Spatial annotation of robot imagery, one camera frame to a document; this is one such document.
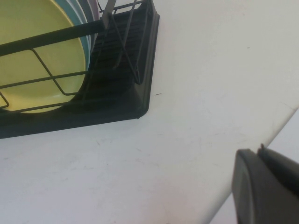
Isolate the black wire dish rack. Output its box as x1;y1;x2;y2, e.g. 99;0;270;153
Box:
0;0;151;113

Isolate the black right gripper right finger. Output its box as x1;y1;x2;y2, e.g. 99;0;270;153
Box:
256;147;299;189

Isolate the pale white plate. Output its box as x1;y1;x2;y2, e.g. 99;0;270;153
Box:
70;0;93;42

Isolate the black plastic drip tray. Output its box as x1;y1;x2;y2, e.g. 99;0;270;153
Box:
0;0;161;140

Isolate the pink plate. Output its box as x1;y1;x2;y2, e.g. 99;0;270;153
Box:
88;0;100;21

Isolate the blue plate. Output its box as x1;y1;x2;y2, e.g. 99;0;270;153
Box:
55;0;92;73

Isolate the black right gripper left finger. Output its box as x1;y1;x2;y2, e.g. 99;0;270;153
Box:
232;148;299;224

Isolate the yellow plate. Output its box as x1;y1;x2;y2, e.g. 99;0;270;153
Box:
0;0;88;114

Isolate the grey-green plate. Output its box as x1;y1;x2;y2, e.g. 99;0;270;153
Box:
78;0;98;40

